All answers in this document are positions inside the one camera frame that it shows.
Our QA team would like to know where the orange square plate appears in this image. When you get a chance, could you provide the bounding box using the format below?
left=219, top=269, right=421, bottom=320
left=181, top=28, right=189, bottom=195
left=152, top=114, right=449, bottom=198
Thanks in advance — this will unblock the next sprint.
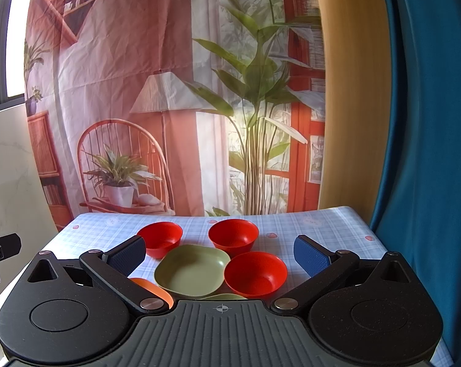
left=130, top=277, right=174, bottom=308

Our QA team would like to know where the red bowl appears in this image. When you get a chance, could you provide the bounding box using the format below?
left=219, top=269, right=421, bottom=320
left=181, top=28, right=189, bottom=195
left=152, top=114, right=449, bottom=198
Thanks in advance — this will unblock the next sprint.
left=208, top=219, right=259, bottom=258
left=137, top=221, right=183, bottom=259
left=224, top=251, right=288, bottom=300

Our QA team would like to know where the green square plate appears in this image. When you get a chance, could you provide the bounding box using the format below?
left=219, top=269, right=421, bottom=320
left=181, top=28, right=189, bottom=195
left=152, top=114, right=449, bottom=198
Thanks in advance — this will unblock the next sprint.
left=154, top=244, right=230, bottom=298

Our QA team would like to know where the teal blue curtain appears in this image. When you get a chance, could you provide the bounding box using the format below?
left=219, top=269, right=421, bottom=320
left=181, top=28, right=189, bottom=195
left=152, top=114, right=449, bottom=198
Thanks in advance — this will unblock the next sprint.
left=370, top=0, right=461, bottom=366

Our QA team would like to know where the printed room scene backdrop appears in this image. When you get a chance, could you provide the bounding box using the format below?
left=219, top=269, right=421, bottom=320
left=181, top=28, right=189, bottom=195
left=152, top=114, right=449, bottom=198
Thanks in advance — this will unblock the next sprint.
left=24, top=0, right=325, bottom=229

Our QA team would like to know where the wooden yellow panel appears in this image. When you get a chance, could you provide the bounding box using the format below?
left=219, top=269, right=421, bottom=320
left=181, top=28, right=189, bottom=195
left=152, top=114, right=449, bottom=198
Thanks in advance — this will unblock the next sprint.
left=318, top=0, right=391, bottom=221

